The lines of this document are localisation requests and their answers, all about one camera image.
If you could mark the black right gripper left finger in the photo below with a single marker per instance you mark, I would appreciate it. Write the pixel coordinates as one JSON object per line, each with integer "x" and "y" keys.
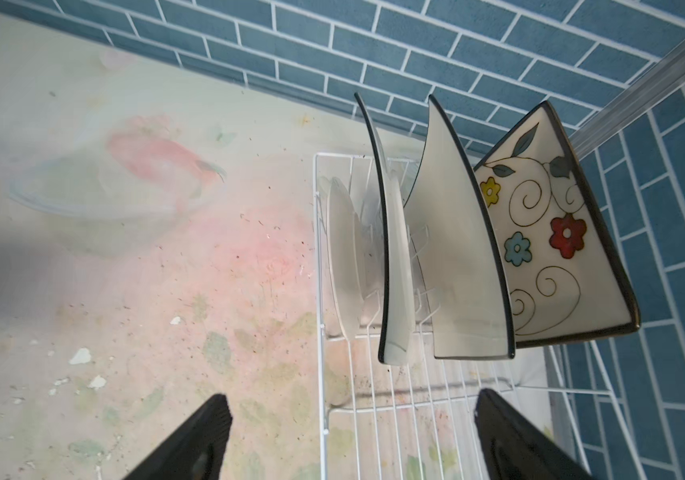
{"x": 195, "y": 450}

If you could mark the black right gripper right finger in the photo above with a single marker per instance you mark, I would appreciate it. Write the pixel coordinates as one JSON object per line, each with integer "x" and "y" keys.
{"x": 513, "y": 448}

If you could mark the white square plate black rim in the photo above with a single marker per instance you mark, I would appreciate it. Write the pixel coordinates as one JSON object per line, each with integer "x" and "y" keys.
{"x": 382, "y": 212}

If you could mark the floral square plate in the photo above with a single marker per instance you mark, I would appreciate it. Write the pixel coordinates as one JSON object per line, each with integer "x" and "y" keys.
{"x": 565, "y": 279}

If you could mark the round white plate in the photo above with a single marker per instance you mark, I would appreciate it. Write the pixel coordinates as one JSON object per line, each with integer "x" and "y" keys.
{"x": 344, "y": 249}

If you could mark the white wire dish rack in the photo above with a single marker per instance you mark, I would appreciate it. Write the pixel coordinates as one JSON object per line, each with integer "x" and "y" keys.
{"x": 417, "y": 421}

